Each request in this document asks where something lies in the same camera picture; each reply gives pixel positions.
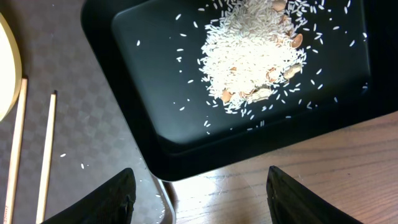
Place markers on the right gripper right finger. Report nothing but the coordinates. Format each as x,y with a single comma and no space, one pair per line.
291,202

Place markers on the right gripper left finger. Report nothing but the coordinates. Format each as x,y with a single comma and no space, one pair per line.
111,203

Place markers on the wooden chopstick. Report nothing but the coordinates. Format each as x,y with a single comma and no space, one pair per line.
46,162
15,154

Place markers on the pile of rice scraps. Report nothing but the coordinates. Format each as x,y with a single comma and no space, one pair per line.
222,64

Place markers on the yellow round plate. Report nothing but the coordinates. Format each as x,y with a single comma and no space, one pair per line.
11,69

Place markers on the black waste tray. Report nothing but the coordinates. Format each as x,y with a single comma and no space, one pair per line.
109,28

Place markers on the dark brown serving tray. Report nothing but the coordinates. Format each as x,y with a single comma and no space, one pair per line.
91,141

